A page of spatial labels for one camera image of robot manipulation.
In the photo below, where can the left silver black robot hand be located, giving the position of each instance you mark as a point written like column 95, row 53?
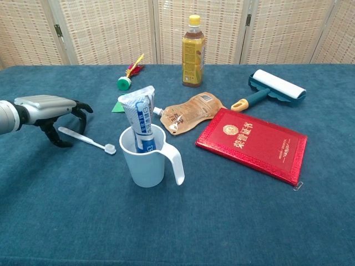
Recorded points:
column 44, row 106

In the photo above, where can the white toothbrush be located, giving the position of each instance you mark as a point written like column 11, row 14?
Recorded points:
column 88, row 140

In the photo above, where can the blue white toothpaste tube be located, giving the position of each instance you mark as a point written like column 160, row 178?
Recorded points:
column 138, row 110

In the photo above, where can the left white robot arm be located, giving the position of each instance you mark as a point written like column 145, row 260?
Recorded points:
column 8, row 117

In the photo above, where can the green sachet packet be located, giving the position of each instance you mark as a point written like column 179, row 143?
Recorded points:
column 117, row 108

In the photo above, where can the feather shuttlecock with green base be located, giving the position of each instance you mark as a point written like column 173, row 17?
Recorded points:
column 124, row 83

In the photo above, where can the blue table cloth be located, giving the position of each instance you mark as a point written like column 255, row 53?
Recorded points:
column 83, row 216

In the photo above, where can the brown spout pouch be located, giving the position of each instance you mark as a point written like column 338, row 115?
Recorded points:
column 191, row 113

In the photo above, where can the yellow capped tea bottle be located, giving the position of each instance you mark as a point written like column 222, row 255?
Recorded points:
column 193, row 61

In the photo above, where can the red certificate book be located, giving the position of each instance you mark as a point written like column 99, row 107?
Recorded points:
column 255, row 144

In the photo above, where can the teal lint roller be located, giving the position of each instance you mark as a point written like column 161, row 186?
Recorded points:
column 277, row 87

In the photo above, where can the woven folding screen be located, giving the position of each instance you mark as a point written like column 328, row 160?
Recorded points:
column 277, row 30

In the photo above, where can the metal paper clip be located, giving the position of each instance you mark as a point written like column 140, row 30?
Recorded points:
column 298, row 186

